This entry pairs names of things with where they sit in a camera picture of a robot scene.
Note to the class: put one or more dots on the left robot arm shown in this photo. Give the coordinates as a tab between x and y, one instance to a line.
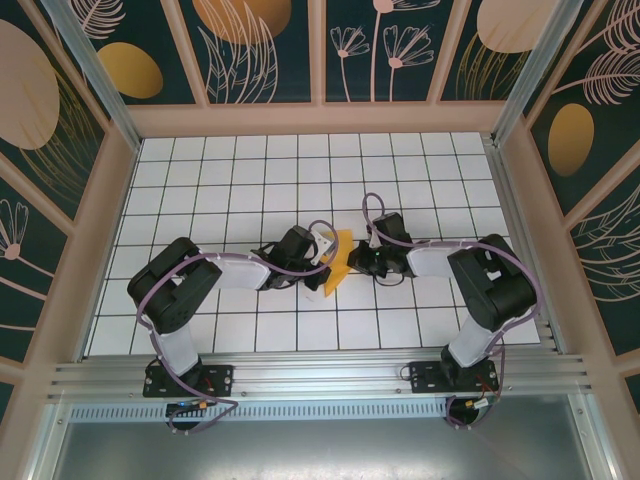
240	272

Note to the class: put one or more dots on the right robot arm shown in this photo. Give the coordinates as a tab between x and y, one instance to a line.
435	260

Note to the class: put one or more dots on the grey metal sheet panel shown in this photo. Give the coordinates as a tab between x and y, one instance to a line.
320	450

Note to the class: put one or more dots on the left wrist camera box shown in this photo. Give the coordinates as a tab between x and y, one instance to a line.
322	247

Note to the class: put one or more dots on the aluminium side rail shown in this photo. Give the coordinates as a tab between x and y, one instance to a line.
506	190

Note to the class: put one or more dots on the aluminium mounting rail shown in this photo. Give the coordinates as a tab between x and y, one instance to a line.
320	375

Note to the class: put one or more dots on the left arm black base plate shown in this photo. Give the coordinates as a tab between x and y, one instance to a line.
220	377

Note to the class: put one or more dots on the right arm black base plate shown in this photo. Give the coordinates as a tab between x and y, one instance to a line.
425	380

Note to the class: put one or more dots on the aluminium frame post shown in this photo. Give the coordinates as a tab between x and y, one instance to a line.
537	65
90	65

